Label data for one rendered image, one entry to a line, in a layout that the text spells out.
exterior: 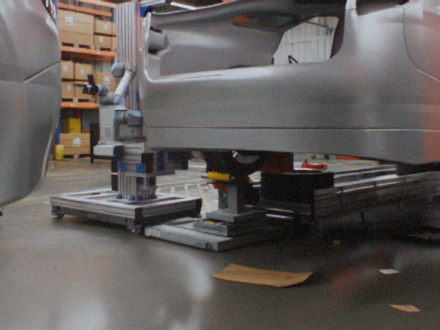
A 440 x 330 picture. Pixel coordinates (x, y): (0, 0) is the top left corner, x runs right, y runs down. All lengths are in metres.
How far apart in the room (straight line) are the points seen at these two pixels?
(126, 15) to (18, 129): 4.00
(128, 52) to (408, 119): 3.16
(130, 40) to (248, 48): 1.25
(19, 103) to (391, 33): 1.72
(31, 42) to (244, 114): 1.69
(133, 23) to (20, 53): 3.89
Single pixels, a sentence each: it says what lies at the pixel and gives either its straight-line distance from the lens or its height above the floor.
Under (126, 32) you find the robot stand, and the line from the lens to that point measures 5.20.
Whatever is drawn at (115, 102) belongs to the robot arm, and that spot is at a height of 1.11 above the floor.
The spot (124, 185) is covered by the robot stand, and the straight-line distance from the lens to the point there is 5.20.
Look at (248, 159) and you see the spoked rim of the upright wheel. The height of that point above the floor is 0.64.
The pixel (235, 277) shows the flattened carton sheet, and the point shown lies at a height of 0.01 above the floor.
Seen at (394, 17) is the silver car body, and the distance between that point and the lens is 2.56.
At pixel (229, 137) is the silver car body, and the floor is 0.86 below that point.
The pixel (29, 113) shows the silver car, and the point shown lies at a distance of 1.31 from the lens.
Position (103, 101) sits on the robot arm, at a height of 1.12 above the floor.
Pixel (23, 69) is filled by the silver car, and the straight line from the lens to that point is 1.29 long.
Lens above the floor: 0.92
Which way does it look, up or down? 4 degrees down
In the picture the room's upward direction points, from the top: straight up
